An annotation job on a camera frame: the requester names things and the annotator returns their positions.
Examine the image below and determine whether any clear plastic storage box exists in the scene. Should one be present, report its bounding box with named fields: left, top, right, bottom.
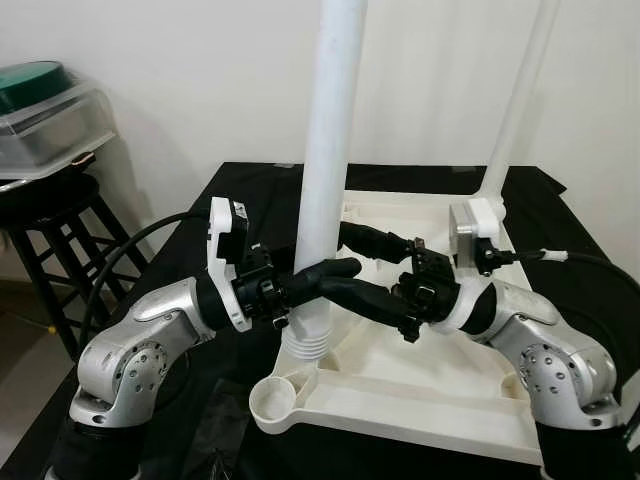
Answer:
left=0, top=85, right=119, bottom=181

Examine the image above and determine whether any green pot lid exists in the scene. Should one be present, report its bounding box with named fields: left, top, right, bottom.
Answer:
left=0, top=62, right=71, bottom=116

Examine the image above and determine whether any black tablecloth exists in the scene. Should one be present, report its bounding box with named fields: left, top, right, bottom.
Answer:
left=0, top=160, right=640, bottom=480

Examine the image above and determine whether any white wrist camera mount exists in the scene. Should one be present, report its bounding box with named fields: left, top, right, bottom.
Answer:
left=205, top=197, right=253, bottom=333
left=440, top=198, right=501, bottom=336

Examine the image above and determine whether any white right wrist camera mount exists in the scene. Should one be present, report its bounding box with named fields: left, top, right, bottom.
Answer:
left=440, top=198, right=501, bottom=336

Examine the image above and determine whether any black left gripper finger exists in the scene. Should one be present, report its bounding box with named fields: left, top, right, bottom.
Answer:
left=285, top=258, right=363, bottom=306

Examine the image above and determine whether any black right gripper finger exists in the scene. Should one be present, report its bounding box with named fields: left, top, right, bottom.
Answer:
left=338, top=222, right=416, bottom=263
left=320, top=278, right=423, bottom=333

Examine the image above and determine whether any black round stool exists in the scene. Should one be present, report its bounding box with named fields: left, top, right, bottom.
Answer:
left=0, top=172, right=151, bottom=361

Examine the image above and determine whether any white plastic table top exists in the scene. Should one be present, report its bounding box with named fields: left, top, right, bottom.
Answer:
left=248, top=190, right=640, bottom=466

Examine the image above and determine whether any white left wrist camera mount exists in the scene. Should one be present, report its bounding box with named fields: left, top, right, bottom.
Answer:
left=205, top=197, right=253, bottom=333

